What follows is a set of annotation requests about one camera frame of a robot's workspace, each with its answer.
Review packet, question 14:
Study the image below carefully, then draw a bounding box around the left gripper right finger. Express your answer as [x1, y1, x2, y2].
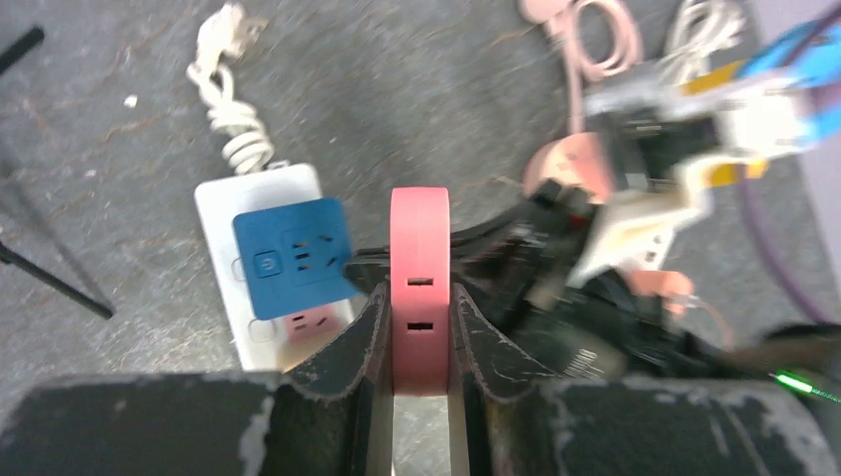
[449, 284, 556, 475]

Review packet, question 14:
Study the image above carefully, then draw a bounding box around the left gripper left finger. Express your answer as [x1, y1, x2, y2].
[284, 283, 394, 475]

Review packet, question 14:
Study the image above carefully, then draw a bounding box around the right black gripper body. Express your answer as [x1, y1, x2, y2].
[344, 181, 722, 382]

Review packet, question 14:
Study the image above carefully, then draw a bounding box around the long white power strip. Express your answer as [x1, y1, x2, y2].
[194, 164, 358, 371]

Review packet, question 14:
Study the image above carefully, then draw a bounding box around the pink plug adapter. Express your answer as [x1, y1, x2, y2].
[390, 187, 451, 397]

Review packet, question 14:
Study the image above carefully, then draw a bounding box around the pink round socket tower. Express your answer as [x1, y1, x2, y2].
[522, 132, 614, 204]

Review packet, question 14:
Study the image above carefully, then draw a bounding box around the dark blue cube adapter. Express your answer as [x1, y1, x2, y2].
[232, 197, 357, 320]

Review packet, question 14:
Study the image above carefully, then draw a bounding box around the light blue cube adapter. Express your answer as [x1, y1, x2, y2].
[735, 19, 840, 146]

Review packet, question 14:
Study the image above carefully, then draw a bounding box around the pink plug on small strip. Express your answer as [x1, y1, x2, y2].
[626, 270, 694, 318]

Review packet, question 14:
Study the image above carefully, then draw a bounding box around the black microphone tripod stand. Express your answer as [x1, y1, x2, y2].
[1, 25, 115, 320]

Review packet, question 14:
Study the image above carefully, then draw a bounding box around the pink coiled cord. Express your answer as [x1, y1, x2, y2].
[519, 0, 646, 136]

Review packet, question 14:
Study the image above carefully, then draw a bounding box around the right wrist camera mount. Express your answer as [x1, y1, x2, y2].
[568, 63, 812, 288]

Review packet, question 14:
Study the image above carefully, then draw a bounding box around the white coiled power cord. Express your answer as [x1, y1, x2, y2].
[657, 0, 751, 70]

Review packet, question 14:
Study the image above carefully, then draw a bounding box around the white power strip cord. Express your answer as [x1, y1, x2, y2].
[185, 1, 278, 177]

